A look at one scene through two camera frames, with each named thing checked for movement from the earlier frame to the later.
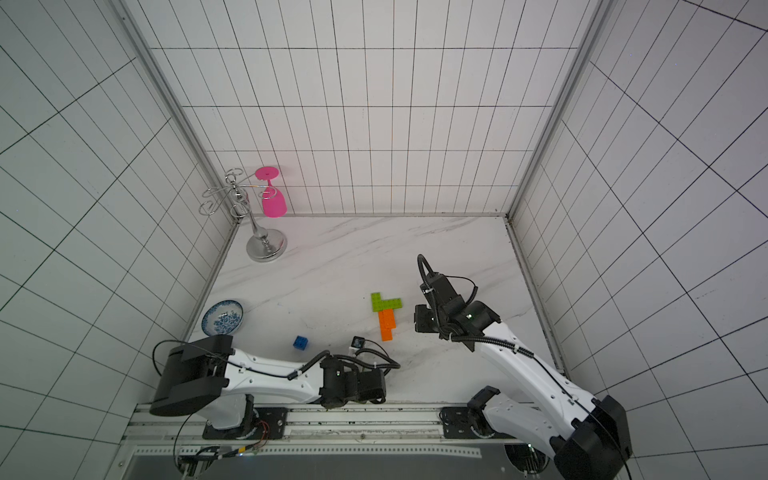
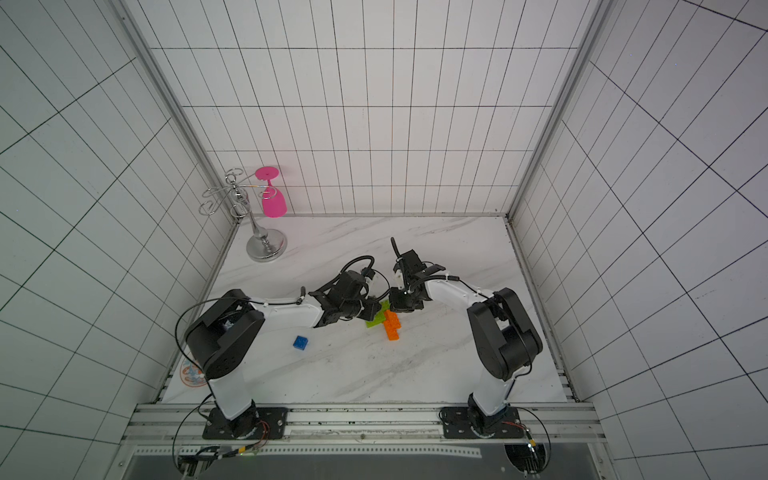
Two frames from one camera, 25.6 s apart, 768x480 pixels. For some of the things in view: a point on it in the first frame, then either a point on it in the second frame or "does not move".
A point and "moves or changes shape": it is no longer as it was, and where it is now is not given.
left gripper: [357, 400] → [373, 307]
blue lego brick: [300, 342] does not move
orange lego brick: [388, 319] moves or changes shape
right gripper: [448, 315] → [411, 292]
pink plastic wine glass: [274, 203] does not move
